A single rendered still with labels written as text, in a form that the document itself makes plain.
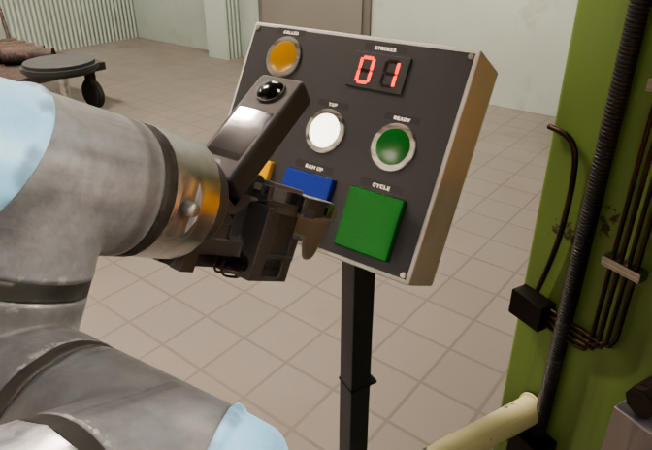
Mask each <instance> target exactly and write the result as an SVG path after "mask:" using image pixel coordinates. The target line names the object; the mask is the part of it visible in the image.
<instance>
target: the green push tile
mask: <svg viewBox="0 0 652 450"><path fill-rule="evenodd" d="M407 203H408V202H407V201H404V200H400V199H397V198H394V197H390V196H387V195H383V194H380V193H376V192H374V191H371V190H367V189H364V188H360V187H357V186H351V187H350V189H349V193H348V196H347V199H346V202H345V206H344V209H343V212H342V218H341V221H340V224H339V228H338V231H337V233H336V236H335V240H334V244H336V245H339V246H342V247H345V248H347V249H350V250H353V251H356V252H358V253H361V254H364V255H367V256H369V257H372V258H375V259H377V260H380V261H382V262H387V263H389V260H390V257H391V254H392V251H393V247H394V244H395V241H396V238H397V235H398V232H399V229H400V226H401V222H402V219H403V216H404V213H405V209H406V206H407Z"/></svg>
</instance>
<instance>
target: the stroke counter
mask: <svg viewBox="0 0 652 450"><path fill-rule="evenodd" d="M364 59H371V60H372V61H373V62H372V66H371V69H366V68H361V67H362V64H363V61H364ZM388 62H389V63H396V64H398V65H397V68H396V71H395V73H390V72H385V71H386V68H387V65H388ZM374 65H375V59H374V58H373V57H372V56H366V55H365V56H364V58H363V57H361V61H360V64H359V67H358V68H361V69H360V70H357V74H356V77H355V80H357V82H358V83H363V84H366V82H369V81H370V78H371V75H372V72H370V70H372V69H373V68H374ZM400 66H401V63H399V60H392V59H389V60H388V61H385V64H384V68H383V71H382V72H384V73H385V74H381V77H380V81H379V84H381V87H385V88H391V86H394V84H395V81H396V78H397V76H395V74H397V75H398V72H399V69H400ZM360 71H364V72H369V74H368V78H367V81H364V80H358V77H359V74H360ZM384 75H387V76H393V77H394V78H393V80H392V84H391V85H387V84H382V81H383V78H384Z"/></svg>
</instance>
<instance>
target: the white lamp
mask: <svg viewBox="0 0 652 450"><path fill-rule="evenodd" d="M339 132H340V124H339V122H338V120H337V119H336V118H335V117H334V116H333V115H332V114H329V113H324V114H321V115H319V116H318V117H317V118H316V119H315V120H314V121H313V123H312V124H311V126H310V139H311V141H312V142H313V144H314V145H316V146H319V147H326V146H329V145H331V144H332V143H333V142H334V141H335V140H336V138H337V137H338V134H339Z"/></svg>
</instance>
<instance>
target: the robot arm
mask: <svg viewBox="0 0 652 450"><path fill-rule="evenodd" d="M309 104H310V97H309V94H308V92H307V89H306V86H305V84H304V83H303V82H301V81H297V80H288V79H283V78H278V77H273V76H268V75H263V76H261V77H260V78H259V80H258V81H257V82H256V83H255V84H254V85H253V86H252V87H251V88H250V90H249V91H248V92H247V93H246V95H245V96H244V98H243V99H242V101H241V102H240V103H239V104H238V106H237V107H235V108H234V110H233V111H232V112H231V113H230V115H229V116H228V117H227V118H226V120H225V121H224V122H223V123H222V125H221V126H220V127H219V128H218V129H217V131H216V132H215V133H214V134H213V136H212V137H211V138H210V140H209V141H208V142H207V143H206V145H204V144H202V143H201V142H199V141H198V140H196V139H195V138H191V137H188V136H185V135H183V134H180V133H177V132H174V131H171V130H168V129H165V128H162V127H159V126H156V125H153V124H150V123H146V122H141V121H139V120H136V119H133V118H130V117H127V116H124V115H121V114H118V113H114V112H109V111H106V110H103V109H100V108H97V107H94V106H91V105H88V104H86V103H83V102H80V101H77V100H74V99H71V98H68V97H65V96H62V95H58V94H55V93H52V92H49V91H48V90H47V89H46V88H45V87H43V86H42V85H40V84H37V83H35V82H30V81H14V80H8V79H5V78H1V77H0V450H288V447H287V444H286V442H285V439H284V438H283V436H282V435H281V433H280V432H279V431H278V430H277V429H276V428H275V427H273V426H272V425H270V424H268V423H266V422H264V421H263V420H261V419H259V418H257V417H256V416H254V415H252V414H250V413H248V412H247V410H246V408H245V406H244V405H243V404H241V403H239V402H236V403H234V404H231V403H229V402H226V401H224V400H222V399H220V398H218V397H216V396H214V395H211V394H209V393H207V392H205V391H203V390H201V389H199V388H197V387H195V386H193V385H191V384H189V383H187V382H184V381H182V380H180V379H178V378H176V377H174V376H172V375H170V374H169V373H167V372H165V371H163V370H160V369H157V368H155V367H153V366H151V365H149V364H147V363H145V362H143V361H141V360H139V359H137V358H135V357H133V356H130V355H128V354H126V353H124V352H122V351H120V350H117V349H116V348H113V347H111V346H110V345H109V344H108V343H106V342H104V341H102V340H100V339H98V338H96V337H92V336H90V335H88V334H86V333H84V332H81V331H79V329H80V325H81V321H82V316H83V312H84V308H85V304H86V300H87V296H88V293H89V289H90V285H91V280H92V278H93V276H94V272H95V268H96V264H97V260H98V256H115V257H142V258H151V259H153V260H156V261H158V262H161V263H164V264H167V265H168V266H169V267H171V268H172V269H174V270H176V271H179V272H182V273H193V272H194V268H195V267H212V268H213V270H214V271H215V272H216V273H221V274H222V275H223V276H225V277H229V278H239V277H241V278H243V279H245V280H247V281H280V282H285V279H286V277H287V273H288V270H289V267H290V263H291V261H292V259H293V256H294V253H295V250H296V246H297V243H298V240H297V239H295V238H292V236H293V235H296V236H300V237H301V239H302V257H303V259H306V260H308V259H310V258H311V257H312V256H313V255H314V254H315V252H316V250H317V247H318V246H319V244H320V242H321V239H322V237H323V235H324V233H325V230H326V228H327V226H328V224H329V223H330V222H331V221H333V220H334V219H335V218H336V215H337V209H336V207H335V204H333V203H331V202H328V201H325V200H322V199H318V198H315V197H312V196H309V195H306V194H303V193H304V191H302V190H299V189H296V188H293V187H290V186H287V185H283V184H280V183H277V182H274V181H271V180H268V179H264V178H263V177H262V176H261V175H259V173H260V172H261V171H262V169H263V168H264V166H265V165H266V164H267V162H268V161H269V160H270V158H271V157H272V155H273V154H274V153H275V151H276V150H277V148H278V147H279V145H280V144H281V143H282V141H283V140H284V139H285V137H286V136H287V135H288V133H289V132H290V130H291V129H292V128H293V126H294V125H295V124H296V122H297V121H298V119H299V118H300V117H301V115H302V114H303V113H304V111H305V110H306V108H307V107H308V106H309ZM304 215H306V216H308V217H305V216H304ZM216 269H220V271H217V270H216ZM225 273H230V274H234V275H227V274H225Z"/></svg>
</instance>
